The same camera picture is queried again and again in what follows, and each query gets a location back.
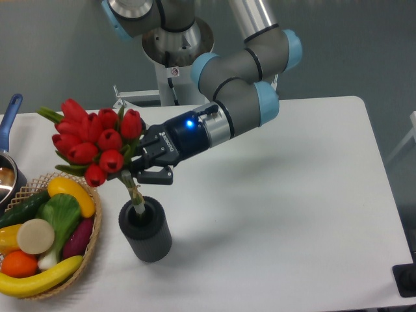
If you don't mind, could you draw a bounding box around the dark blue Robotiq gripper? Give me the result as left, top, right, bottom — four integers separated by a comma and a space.
129, 112, 210, 185

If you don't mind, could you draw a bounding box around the red tulip bouquet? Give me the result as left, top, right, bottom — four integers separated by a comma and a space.
37, 99, 145, 217

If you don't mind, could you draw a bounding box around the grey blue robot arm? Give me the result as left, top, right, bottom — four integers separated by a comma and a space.
101, 1, 302, 185

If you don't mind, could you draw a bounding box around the dark grey ribbed vase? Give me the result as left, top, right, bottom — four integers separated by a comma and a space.
118, 196, 172, 263

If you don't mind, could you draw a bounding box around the yellow squash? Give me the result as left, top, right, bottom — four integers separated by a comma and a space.
47, 177, 96, 218

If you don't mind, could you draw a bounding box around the green bok choy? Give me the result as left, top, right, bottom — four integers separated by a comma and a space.
36, 194, 81, 271

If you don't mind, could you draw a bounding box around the purple sweet potato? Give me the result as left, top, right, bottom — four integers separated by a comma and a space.
62, 218, 94, 259

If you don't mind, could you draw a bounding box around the dark green cucumber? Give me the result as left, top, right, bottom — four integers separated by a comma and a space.
1, 190, 50, 228

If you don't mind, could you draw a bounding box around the beige round disc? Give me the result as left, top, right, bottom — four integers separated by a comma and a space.
16, 218, 55, 255

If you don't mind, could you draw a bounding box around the yellow bell pepper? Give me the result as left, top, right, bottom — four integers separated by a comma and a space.
0, 224, 21, 255

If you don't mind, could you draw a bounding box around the orange fruit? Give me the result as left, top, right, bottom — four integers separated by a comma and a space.
1, 250, 38, 278

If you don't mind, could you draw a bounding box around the yellow banana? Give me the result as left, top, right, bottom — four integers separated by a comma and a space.
1, 255, 83, 298

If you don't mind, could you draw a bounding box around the black device at edge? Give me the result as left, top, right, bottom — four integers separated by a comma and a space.
392, 263, 415, 298

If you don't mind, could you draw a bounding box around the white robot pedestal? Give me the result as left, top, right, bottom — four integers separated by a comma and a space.
114, 17, 214, 108

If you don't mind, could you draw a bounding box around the blue handled saucepan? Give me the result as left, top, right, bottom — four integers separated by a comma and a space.
1, 94, 27, 215

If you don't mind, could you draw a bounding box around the white frame at right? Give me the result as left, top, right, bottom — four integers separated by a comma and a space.
386, 111, 415, 167

